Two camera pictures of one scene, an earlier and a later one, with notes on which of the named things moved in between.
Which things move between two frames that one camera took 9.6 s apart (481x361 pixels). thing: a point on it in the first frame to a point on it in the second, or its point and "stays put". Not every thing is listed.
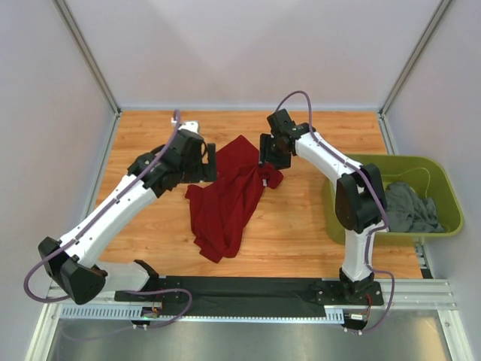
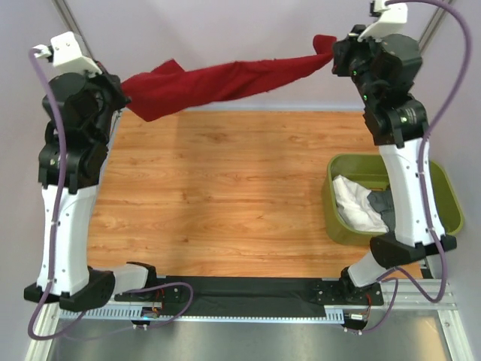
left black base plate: x=166 y=283 stays put
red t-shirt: x=222 y=210 to x=170 y=88
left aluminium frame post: x=66 y=12 stays put
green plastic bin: x=428 y=175 stays put
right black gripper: x=266 y=156 to x=344 y=47
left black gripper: x=204 y=172 to x=114 y=82
